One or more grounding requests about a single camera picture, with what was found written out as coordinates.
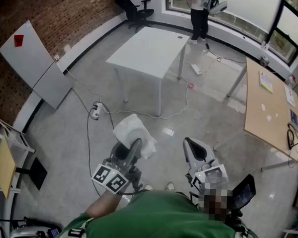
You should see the person's left forearm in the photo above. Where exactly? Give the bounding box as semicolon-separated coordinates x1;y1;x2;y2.
84;187;126;221

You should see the black and white device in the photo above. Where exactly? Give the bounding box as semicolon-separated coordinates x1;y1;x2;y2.
0;215;64;238

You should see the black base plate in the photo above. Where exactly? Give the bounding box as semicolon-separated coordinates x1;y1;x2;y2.
15;156;49;191

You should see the black chest-mounted phone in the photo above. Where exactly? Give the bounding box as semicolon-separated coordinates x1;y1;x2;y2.
230;172;258;212

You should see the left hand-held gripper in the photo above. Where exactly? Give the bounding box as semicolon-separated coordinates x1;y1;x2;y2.
91;136;145;196

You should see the white chest harness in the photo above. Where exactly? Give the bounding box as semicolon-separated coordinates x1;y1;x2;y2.
58;215;258;238

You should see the light wooden table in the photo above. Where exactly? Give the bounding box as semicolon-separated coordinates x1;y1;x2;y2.
222;56;298;174

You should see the blue book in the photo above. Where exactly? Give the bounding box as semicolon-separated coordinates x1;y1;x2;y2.
288;109;298;127

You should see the white cable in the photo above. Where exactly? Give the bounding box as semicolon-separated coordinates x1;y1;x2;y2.
64;69;103;104

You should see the white table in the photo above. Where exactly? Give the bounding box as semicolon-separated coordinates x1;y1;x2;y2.
102;24;191;118

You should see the white metal rack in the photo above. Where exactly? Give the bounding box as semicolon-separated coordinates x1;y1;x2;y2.
0;112;38;238

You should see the grey panel board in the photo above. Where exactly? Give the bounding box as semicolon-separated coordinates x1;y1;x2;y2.
0;18;76;110

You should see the person's green shirt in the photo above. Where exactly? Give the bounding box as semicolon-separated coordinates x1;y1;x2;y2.
55;184;264;238

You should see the yellow-green notebook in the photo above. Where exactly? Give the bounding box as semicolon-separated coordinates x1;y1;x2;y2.
258;71;275;94

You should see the white round object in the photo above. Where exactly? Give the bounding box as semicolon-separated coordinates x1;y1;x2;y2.
206;0;228;16

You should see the wooden board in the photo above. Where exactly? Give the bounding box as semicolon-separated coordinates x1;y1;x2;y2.
0;136;18;200

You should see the black cable coil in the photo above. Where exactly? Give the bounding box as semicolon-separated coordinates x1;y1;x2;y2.
286;123;298;151

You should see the person's right forearm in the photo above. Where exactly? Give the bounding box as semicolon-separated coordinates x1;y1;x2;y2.
200;193;229;222

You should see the white power strip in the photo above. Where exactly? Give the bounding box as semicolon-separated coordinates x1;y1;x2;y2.
91;102;102;121
190;64;203;76

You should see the white paper sheet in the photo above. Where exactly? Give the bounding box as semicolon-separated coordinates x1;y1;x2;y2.
283;85;297;107

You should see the black office chair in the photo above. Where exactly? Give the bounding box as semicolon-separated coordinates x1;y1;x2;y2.
113;0;156;34

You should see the black phone mount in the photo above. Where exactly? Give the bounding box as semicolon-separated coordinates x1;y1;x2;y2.
224;208;247;234

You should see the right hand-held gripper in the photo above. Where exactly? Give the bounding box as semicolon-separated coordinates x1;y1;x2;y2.
181;137;231;198

